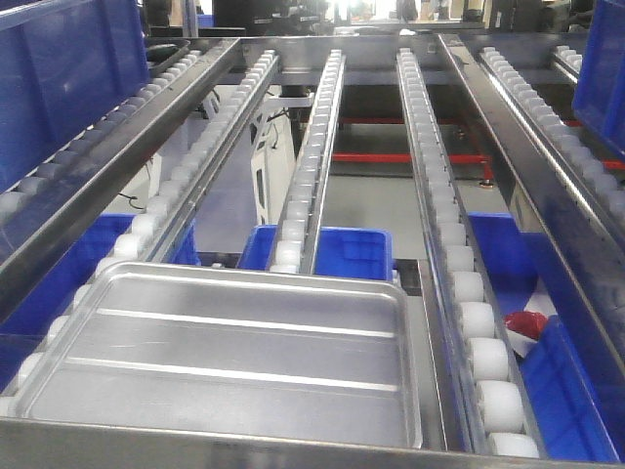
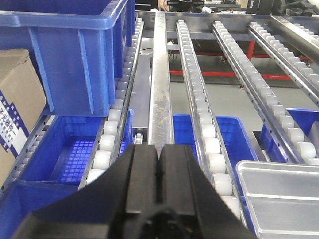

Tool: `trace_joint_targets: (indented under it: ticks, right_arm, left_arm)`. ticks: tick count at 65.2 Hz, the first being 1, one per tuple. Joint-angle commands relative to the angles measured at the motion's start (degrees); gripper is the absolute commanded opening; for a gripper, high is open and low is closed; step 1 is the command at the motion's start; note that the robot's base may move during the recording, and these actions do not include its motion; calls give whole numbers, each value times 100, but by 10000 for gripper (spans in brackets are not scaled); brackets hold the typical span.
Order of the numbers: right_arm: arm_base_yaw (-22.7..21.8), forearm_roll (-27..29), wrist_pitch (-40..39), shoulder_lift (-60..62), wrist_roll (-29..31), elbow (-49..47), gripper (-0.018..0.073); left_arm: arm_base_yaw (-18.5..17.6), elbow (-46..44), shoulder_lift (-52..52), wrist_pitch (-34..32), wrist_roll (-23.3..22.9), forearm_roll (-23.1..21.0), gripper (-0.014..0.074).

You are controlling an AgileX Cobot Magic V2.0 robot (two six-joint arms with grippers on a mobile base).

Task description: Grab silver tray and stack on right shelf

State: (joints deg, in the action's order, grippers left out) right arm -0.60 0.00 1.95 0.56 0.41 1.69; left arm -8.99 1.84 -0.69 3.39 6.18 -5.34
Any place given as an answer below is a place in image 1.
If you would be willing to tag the ribbed silver metal tray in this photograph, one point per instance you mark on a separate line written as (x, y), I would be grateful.
(234, 352)

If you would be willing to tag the white machine below shelf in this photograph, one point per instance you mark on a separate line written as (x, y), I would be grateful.
(273, 155)

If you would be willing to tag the front steel shelf bar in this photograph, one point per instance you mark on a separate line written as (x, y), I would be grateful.
(34, 444)

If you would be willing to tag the roller track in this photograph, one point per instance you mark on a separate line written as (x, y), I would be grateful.
(573, 162)
(160, 231)
(297, 233)
(490, 401)
(97, 127)

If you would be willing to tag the blue bin lower centre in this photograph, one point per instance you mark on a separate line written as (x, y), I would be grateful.
(342, 252)

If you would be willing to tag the blue bin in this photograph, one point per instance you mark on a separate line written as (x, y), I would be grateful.
(564, 400)
(599, 96)
(342, 252)
(25, 328)
(64, 65)

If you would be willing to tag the red plastic bag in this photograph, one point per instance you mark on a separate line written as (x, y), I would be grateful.
(526, 323)

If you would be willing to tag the centre right roller track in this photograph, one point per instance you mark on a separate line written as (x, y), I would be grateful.
(490, 401)

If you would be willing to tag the far left roller track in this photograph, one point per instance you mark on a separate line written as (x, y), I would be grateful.
(97, 127)

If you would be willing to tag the blue bin upper left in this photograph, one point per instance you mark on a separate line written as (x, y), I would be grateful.
(64, 65)

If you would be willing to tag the blue bin lower left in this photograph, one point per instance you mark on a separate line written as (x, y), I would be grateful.
(25, 328)

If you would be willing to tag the blue bin lower right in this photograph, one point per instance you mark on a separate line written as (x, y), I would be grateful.
(564, 400)

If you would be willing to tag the blue bin upper right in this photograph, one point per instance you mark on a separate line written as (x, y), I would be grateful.
(599, 96)

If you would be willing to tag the red floor frame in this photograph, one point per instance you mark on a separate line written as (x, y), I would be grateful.
(379, 147)

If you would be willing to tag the right steel divider rail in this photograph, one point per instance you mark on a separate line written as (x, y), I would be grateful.
(575, 244)

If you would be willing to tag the steel divider rail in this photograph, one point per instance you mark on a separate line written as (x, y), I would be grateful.
(575, 244)
(41, 227)

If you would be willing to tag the left steel divider rail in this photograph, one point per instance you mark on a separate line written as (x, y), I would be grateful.
(41, 227)

